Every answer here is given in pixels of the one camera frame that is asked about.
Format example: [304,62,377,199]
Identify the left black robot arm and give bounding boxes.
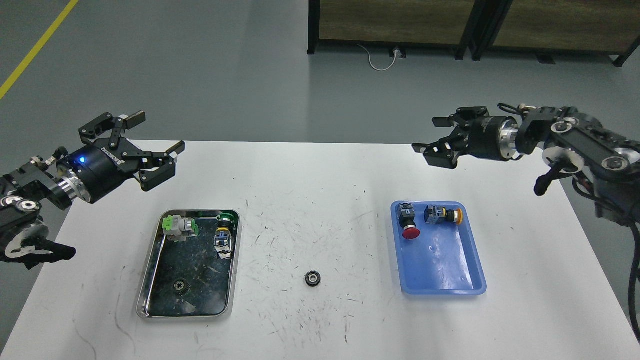
[0,111,186,269]

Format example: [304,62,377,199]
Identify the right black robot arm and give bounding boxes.
[411,103,640,337]

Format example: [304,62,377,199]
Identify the green yellow button switch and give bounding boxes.
[214,212,237,260]

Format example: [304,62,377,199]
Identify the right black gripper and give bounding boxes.
[412,106,520,169]

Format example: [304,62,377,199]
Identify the yellow push button switch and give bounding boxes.
[424,204,464,225]

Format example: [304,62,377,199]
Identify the blue plastic tray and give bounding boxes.
[390,200,487,296]

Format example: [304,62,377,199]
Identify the red mushroom button switch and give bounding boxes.
[397,202,421,240]

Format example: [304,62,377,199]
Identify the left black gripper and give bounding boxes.
[55,111,186,204]

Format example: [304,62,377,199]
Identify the black framed wooden cabinet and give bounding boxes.
[307,0,489,60]

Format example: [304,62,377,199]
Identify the white cable on floor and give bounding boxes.
[356,43,406,72]

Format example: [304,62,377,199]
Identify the black gear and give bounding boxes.
[172,278,192,297]
[304,270,322,287]

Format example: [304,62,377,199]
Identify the silver metal tray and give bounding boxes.
[135,209,241,319]

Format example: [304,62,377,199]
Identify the green push button switch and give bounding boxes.
[160,215,200,242]

